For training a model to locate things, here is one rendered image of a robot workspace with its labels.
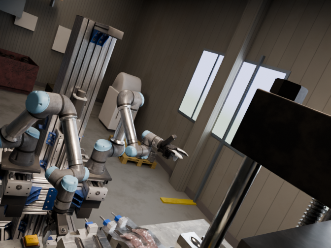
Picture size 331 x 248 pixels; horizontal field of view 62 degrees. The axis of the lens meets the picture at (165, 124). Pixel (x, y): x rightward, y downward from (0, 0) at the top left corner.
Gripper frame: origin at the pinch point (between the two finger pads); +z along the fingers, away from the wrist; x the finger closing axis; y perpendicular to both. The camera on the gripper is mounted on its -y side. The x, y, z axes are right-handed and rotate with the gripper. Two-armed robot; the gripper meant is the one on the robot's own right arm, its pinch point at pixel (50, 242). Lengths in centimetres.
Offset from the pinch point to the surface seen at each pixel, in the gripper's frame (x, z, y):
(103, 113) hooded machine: -262, 68, 465
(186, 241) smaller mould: -96, 8, -6
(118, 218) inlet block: -54, 8, 23
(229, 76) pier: -289, -117, 181
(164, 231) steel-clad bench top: -93, 15, 13
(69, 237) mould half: -13.9, 6.1, 8.2
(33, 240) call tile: 2.2, 11.4, 14.8
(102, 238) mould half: -33.2, 6.3, 4.6
